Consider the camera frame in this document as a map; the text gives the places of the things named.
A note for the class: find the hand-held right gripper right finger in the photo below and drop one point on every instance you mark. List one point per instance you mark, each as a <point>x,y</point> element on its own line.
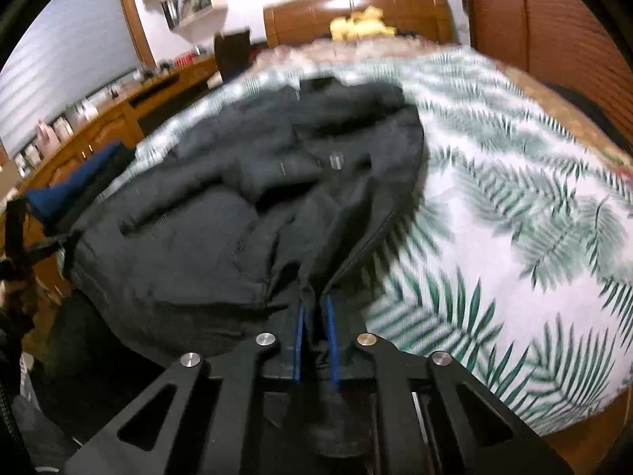
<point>332,346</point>

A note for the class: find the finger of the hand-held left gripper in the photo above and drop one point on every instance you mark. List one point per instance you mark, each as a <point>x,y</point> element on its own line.
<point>16,227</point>
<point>47,248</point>

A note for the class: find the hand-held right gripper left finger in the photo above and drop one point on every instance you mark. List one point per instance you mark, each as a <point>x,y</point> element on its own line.
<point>298,346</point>

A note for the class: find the black jacket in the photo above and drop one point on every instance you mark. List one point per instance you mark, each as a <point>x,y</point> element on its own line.
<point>222,217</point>

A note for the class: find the folded navy blue garment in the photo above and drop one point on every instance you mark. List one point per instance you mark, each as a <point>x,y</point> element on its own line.
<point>74,183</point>

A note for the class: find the wooden desk cabinet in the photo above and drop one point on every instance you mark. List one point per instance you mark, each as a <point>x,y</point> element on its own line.
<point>99,128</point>

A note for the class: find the grey window blind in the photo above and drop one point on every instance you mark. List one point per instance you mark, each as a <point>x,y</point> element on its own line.
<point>64,59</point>

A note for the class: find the bed with leaf-print blanket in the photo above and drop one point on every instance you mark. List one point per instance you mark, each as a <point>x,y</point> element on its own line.
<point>519,237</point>

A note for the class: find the red basket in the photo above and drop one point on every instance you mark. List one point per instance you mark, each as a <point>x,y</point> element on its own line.
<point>184,59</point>

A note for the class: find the dark desk chair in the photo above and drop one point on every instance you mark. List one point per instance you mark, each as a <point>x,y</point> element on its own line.
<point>232,54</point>

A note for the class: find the yellow plush toy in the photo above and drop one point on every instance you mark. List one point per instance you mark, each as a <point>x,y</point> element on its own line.
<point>361,22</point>

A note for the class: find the wooden bed headboard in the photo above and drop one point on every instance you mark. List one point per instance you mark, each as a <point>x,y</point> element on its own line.
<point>306,17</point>

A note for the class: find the wooden louvred wardrobe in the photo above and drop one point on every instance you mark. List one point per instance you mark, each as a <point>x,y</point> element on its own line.
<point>544,24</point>

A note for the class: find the wooden window frame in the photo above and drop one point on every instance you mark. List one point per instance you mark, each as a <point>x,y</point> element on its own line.
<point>133,15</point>

